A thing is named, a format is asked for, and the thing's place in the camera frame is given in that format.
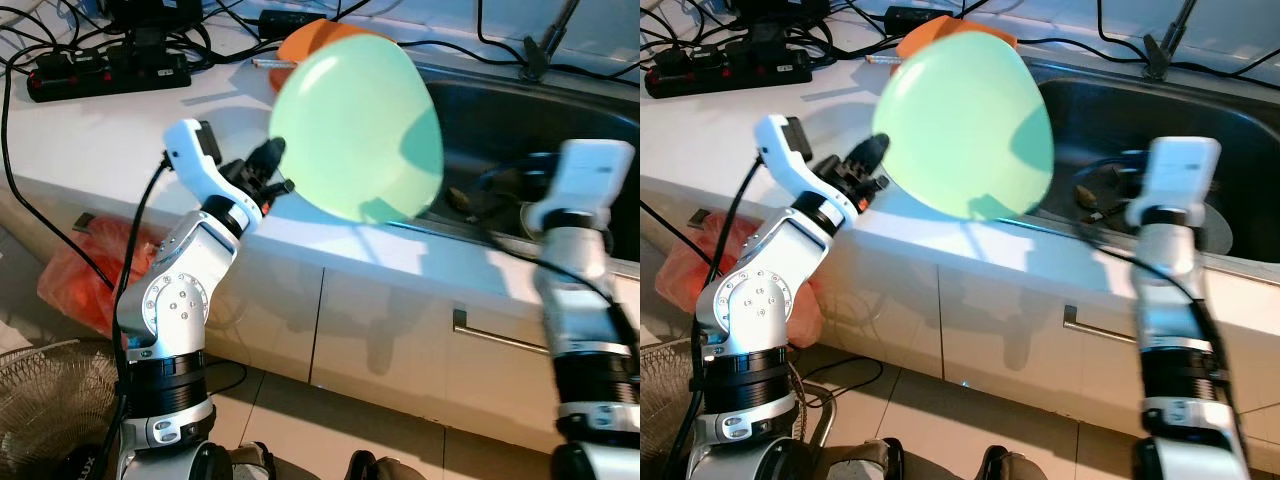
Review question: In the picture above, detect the black charger box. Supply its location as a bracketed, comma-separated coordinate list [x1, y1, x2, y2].
[105, 0, 206, 31]
[735, 0, 831, 26]

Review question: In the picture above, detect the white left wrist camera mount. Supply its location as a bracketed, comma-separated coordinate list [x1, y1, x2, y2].
[752, 113, 846, 226]
[163, 118, 263, 231]

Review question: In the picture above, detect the white sink cabinet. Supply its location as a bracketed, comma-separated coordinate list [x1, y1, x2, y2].
[0, 180, 641, 441]
[640, 180, 1280, 451]

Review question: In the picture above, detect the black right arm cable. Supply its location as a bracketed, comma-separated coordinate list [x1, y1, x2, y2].
[478, 165, 641, 331]
[1075, 155, 1246, 451]

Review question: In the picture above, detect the black power strip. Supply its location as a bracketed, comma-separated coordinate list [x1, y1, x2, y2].
[645, 45, 813, 99]
[27, 45, 193, 103]

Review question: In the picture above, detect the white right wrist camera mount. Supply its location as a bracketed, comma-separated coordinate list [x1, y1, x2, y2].
[528, 140, 637, 233]
[1125, 136, 1223, 229]

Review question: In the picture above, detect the stainless steel sink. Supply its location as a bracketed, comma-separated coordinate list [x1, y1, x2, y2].
[410, 65, 641, 263]
[1025, 60, 1280, 266]

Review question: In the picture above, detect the small black power adapter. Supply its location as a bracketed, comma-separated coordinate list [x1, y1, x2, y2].
[258, 8, 326, 41]
[885, 5, 951, 31]

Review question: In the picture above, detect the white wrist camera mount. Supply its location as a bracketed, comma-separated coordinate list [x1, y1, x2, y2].
[1125, 136, 1223, 229]
[752, 113, 846, 226]
[528, 140, 637, 233]
[163, 118, 263, 231]

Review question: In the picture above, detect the grey metal faucet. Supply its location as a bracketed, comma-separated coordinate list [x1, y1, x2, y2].
[1140, 0, 1201, 81]
[522, 0, 581, 81]

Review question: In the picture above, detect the orange plastic bag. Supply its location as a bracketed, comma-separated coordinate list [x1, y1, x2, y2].
[38, 215, 161, 336]
[665, 210, 826, 349]

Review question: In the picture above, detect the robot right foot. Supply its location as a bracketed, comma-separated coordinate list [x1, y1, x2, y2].
[345, 450, 431, 480]
[980, 445, 1051, 480]

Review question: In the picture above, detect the green plate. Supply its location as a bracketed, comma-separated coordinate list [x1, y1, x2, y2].
[268, 32, 444, 225]
[872, 30, 1054, 221]

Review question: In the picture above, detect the orange bowl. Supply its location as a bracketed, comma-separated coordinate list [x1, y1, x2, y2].
[277, 18, 371, 63]
[895, 15, 1019, 61]

